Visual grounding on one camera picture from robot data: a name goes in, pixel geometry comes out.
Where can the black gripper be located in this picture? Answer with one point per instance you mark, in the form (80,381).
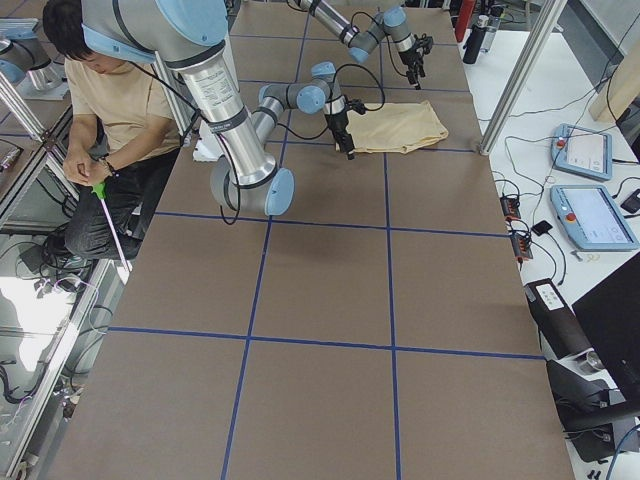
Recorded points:
(338,123)
(408,56)

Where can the cream long-sleeve printed shirt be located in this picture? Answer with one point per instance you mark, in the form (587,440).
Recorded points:
(395,128)

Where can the black water bottle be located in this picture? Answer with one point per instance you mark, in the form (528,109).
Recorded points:
(475,39)

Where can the red bottle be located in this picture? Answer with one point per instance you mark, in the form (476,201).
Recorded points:
(465,13)

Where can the clear water bottle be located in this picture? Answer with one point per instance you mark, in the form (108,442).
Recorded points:
(494,19)

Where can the upper orange black adapter box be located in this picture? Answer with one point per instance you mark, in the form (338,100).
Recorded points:
(510,208)

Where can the orange black adapter box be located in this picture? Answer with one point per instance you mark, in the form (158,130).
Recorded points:
(521,247)
(510,208)

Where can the upper blue teach pendant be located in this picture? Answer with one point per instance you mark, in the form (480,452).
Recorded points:
(582,151)

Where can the blue teach pendant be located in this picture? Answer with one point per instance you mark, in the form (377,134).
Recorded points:
(582,151)
(591,219)

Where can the small black square pad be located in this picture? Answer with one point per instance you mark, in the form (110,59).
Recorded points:
(541,228)

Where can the lower orange black adapter box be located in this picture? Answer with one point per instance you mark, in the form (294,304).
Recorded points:
(521,247)

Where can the wooden beam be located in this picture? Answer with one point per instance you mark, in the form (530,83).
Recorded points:
(619,90)

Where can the lower blue teach pendant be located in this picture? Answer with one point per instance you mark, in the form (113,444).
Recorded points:
(591,219)

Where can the seated person in tan shirt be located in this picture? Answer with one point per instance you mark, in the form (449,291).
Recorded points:
(123,134)

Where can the green pink handheld stick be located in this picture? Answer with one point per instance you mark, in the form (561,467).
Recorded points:
(100,191)

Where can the dark brown box with label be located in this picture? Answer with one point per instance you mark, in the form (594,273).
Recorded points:
(555,319)

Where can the black monitor on stand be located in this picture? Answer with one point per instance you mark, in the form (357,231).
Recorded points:
(602,421)

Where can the aluminium frame post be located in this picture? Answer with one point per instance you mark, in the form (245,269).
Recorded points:
(532,49)

